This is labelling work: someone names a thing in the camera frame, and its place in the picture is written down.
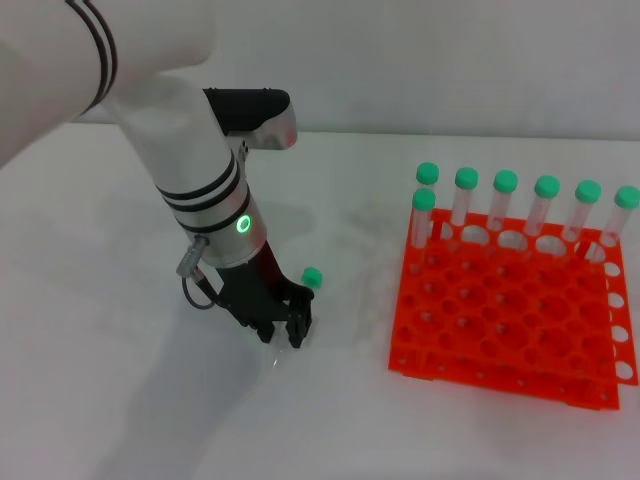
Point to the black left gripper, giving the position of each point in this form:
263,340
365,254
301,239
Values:
250,290

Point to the clear test tube green cap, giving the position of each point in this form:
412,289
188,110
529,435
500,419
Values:
424,199
505,181
311,278
546,186
428,172
628,196
588,191
466,178

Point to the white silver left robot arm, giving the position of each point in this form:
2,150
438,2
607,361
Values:
190,150

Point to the orange test tube rack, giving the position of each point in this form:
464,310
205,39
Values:
500,320

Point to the black silver wrist camera box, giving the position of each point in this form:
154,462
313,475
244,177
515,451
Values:
255,112

